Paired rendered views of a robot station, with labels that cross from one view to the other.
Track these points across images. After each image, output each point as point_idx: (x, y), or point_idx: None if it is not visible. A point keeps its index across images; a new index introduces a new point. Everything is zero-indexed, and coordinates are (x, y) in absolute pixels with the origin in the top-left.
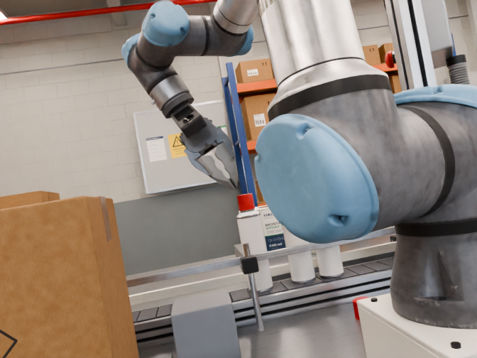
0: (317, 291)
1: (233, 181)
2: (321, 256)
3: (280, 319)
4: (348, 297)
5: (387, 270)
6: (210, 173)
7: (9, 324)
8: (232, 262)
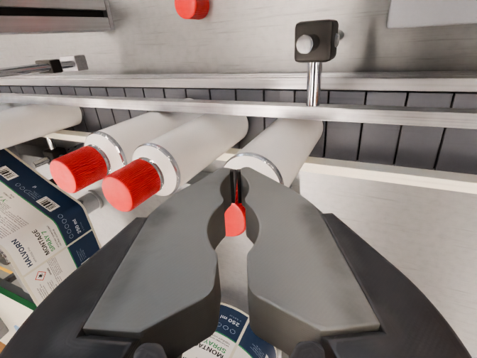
0: (226, 77)
1: (230, 168)
2: (184, 114)
3: (299, 67)
4: (197, 74)
5: (131, 82)
6: (314, 214)
7: None
8: (344, 106)
